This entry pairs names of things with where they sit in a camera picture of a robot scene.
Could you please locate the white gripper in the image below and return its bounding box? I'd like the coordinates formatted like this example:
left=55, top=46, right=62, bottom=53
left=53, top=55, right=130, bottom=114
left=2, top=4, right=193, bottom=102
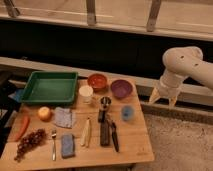
left=149, top=74, right=183, bottom=107

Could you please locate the pale yellow banana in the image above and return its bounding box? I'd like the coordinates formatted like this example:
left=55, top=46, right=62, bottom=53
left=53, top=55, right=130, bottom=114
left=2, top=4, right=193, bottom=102
left=80, top=119, right=91, bottom=147

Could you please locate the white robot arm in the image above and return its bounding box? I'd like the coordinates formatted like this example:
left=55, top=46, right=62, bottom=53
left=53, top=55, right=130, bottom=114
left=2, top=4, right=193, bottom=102
left=149, top=46, right=213, bottom=107

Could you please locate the green plastic tray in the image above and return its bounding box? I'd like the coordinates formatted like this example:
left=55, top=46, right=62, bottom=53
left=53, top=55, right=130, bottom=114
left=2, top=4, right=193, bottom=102
left=21, top=71, right=78, bottom=105

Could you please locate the blue object beside tray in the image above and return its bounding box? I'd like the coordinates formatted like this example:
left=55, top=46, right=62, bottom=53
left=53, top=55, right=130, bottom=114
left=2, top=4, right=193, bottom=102
left=10, top=89, right=23, bottom=102

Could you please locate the blue cup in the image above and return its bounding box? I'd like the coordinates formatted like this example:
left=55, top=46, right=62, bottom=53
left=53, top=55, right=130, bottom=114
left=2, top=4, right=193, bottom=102
left=121, top=105, right=134, bottom=121

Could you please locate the purple bowl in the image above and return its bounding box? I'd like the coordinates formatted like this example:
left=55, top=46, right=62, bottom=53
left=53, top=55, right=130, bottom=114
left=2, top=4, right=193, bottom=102
left=110, top=79, right=133, bottom=99

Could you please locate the dark rectangular block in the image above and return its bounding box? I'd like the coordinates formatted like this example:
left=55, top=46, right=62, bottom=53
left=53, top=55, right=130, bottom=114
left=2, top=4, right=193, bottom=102
left=100, top=121, right=110, bottom=146

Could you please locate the orange bowl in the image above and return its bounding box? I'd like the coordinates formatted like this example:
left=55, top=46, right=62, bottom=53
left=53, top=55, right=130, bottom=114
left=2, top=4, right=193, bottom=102
left=87, top=73, right=107, bottom=91

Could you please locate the white cup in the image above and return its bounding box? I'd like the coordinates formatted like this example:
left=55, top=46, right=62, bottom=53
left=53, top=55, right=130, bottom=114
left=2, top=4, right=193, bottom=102
left=79, top=85, right=93, bottom=104

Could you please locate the grey-blue cloth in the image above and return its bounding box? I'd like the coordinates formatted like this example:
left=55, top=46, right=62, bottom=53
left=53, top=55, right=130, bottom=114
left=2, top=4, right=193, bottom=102
left=54, top=107, right=76, bottom=129

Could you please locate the blue sponge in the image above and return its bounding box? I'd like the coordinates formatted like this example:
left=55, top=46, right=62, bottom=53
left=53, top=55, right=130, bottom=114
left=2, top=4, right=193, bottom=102
left=61, top=134, right=75, bottom=158

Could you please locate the metal fork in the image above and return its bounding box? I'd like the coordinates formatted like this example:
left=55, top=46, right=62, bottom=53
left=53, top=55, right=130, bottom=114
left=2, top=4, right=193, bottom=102
left=51, top=129, right=57, bottom=161

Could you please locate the yellow apple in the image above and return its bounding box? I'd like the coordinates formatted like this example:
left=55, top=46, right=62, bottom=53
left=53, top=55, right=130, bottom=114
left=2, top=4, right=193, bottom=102
left=38, top=106, right=52, bottom=121

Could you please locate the red grape bunch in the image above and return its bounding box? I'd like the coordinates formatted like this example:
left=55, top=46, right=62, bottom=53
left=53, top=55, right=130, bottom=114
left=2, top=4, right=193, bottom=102
left=14, top=129, right=46, bottom=162

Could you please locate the orange carrot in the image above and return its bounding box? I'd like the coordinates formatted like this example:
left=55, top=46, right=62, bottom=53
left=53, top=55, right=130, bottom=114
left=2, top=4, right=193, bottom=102
left=14, top=115, right=30, bottom=142

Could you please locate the black-handled knife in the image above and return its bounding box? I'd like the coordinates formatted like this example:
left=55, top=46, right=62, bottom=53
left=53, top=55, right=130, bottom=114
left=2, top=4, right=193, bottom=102
left=107, top=115, right=119, bottom=152

